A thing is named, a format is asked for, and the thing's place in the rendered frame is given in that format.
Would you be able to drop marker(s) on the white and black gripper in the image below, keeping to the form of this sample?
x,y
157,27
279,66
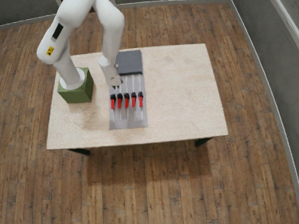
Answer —
x,y
116,82

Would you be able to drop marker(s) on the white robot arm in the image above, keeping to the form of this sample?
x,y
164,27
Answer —
x,y
71,14

